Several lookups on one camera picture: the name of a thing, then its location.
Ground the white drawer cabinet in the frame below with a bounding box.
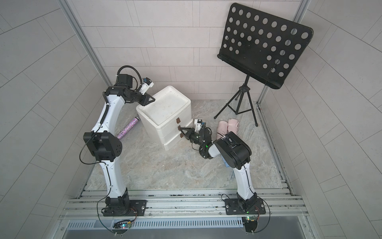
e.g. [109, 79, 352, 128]
[136, 86, 194, 151]

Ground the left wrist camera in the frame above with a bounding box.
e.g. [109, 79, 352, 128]
[139, 78, 154, 95]

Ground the purple glitter bottle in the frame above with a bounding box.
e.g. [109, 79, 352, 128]
[116, 117, 140, 139]

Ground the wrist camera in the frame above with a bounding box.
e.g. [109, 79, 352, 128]
[139, 78, 154, 95]
[194, 119, 203, 133]

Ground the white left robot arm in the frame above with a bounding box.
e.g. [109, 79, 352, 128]
[83, 65, 155, 216]

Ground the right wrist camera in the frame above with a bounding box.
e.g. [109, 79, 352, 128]
[194, 119, 203, 133]

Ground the black music stand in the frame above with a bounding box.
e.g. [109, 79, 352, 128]
[217, 3, 314, 115]

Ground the pink folded umbrella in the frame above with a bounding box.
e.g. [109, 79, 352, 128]
[227, 119, 239, 134]
[216, 121, 228, 139]

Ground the right circuit board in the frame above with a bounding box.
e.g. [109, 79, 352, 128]
[242, 217, 258, 234]

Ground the pink folded umbrella right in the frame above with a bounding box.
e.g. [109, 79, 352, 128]
[227, 119, 239, 134]

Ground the left circuit board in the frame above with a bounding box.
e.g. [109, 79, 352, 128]
[112, 220, 135, 237]

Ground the circuit board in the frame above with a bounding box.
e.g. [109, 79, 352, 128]
[242, 217, 258, 234]
[112, 220, 135, 237]

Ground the aluminium rail base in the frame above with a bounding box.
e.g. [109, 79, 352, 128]
[58, 187, 308, 229]

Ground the pink folded umbrella left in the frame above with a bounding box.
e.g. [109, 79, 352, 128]
[216, 121, 228, 139]

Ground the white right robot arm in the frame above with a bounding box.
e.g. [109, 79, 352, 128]
[178, 125, 266, 216]

